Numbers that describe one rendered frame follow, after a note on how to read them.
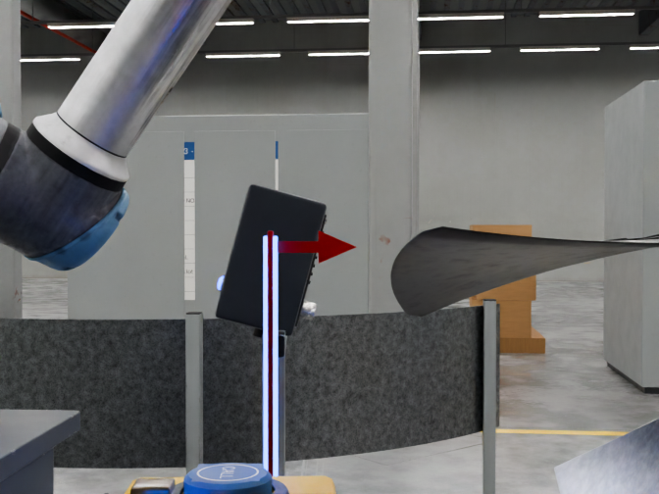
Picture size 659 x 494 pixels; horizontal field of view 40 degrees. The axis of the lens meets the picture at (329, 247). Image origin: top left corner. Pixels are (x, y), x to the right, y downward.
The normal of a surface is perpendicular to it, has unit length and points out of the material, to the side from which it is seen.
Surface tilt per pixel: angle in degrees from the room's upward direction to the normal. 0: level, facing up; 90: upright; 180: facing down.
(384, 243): 90
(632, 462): 55
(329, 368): 90
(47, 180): 97
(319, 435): 90
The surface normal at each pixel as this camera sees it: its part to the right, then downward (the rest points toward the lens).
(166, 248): -0.10, 0.02
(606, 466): -0.65, -0.56
